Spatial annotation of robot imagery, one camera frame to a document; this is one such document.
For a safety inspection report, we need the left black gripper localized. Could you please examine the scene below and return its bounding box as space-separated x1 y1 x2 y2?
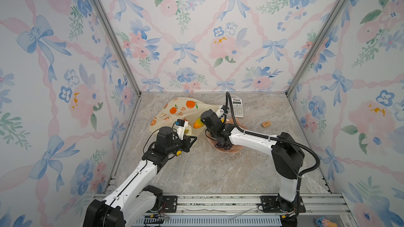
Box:
165 135 197 156

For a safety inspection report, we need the purple grape bunch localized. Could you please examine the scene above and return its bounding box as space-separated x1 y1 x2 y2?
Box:
215 143 233 151

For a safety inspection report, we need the pink wavy fruit plate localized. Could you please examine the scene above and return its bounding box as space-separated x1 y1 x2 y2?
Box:
205 118 248 154

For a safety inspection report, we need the orange green papaya fruit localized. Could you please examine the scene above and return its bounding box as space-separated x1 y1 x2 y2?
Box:
193 118 205 129

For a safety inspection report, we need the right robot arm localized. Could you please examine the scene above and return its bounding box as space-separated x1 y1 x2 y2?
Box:
201 110 320 218

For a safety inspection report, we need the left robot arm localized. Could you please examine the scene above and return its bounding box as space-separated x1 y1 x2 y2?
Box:
83 126 197 227

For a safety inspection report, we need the white calculator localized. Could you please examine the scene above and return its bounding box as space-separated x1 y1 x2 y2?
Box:
232 98 244 118

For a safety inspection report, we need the small brown biscuit toy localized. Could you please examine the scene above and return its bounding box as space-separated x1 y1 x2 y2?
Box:
261 121 271 128

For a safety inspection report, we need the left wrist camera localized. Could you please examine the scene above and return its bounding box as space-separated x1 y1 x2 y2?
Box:
174 119 188 140

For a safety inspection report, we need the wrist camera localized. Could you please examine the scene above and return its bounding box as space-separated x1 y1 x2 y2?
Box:
216 105 228 122
174 119 188 140

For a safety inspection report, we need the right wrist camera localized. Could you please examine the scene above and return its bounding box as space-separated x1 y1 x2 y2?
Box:
216 105 228 122

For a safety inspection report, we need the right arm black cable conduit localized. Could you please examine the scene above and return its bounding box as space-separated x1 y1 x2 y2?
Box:
225 91 321 177

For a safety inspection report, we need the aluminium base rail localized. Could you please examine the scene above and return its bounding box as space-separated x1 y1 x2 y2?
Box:
94 193 359 227

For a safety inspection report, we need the left metal corner post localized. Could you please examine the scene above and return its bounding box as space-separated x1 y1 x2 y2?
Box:
77 0 142 97

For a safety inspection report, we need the metal corner post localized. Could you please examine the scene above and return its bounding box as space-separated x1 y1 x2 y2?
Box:
77 0 142 97
285 0 362 96

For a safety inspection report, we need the right metal corner post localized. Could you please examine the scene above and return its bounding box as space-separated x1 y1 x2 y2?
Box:
285 0 362 96

